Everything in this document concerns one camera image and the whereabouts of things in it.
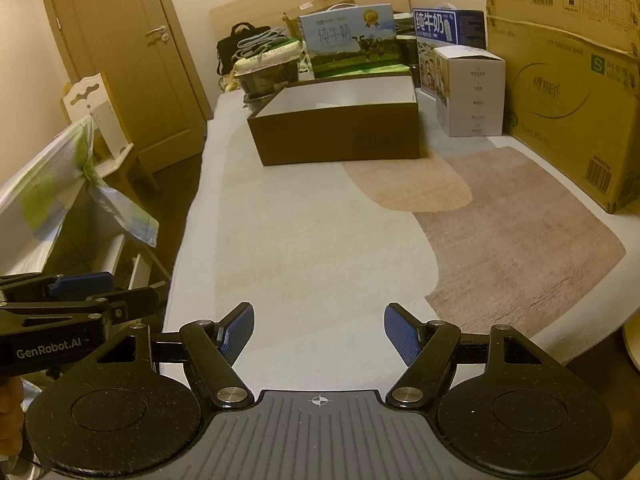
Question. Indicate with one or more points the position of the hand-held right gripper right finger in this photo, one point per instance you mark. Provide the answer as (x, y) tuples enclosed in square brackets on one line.
[(402, 335)]

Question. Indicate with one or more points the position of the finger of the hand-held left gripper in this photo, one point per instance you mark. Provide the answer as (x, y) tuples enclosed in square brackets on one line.
[(80, 284), (135, 302)]

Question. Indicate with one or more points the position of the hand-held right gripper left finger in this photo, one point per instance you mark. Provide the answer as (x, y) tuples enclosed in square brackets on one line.
[(237, 335)]

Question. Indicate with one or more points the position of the person's left hand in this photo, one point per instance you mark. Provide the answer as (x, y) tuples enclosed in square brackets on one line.
[(9, 410)]

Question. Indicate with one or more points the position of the white rack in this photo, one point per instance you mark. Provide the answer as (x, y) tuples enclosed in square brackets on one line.
[(115, 260)]

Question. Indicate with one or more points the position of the beige brown mat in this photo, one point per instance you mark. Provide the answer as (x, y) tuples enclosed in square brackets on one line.
[(350, 240)]

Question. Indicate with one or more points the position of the white bed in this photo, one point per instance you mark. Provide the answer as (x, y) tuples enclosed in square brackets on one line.
[(200, 200)]

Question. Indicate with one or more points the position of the white chair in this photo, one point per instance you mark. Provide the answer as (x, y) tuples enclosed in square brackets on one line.
[(100, 105)]

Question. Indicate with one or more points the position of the wooden door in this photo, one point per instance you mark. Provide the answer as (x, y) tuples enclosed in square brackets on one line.
[(125, 60)]

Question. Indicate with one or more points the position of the white box with photo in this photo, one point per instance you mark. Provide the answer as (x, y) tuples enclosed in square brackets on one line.
[(475, 95)]

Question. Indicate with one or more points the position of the black plastic container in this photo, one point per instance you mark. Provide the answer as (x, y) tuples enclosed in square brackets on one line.
[(265, 77)]

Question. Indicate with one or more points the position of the black bag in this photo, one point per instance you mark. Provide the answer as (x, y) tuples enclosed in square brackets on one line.
[(230, 45)]

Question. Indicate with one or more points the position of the large brown cardboard box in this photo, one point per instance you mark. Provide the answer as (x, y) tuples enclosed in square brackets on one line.
[(565, 100)]

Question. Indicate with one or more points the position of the bundle of grey hangers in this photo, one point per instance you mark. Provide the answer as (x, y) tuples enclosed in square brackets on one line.
[(260, 42)]

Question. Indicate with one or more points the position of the green milk carton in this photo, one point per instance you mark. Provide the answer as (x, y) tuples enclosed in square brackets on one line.
[(345, 40)]

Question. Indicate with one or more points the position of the blue milk carton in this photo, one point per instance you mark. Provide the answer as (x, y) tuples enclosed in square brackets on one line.
[(435, 25)]

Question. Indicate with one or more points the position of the wooden headboard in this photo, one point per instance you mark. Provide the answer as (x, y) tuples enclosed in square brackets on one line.
[(260, 5)]

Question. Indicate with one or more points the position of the flat cardboard box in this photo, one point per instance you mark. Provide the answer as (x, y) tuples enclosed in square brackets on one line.
[(320, 5)]

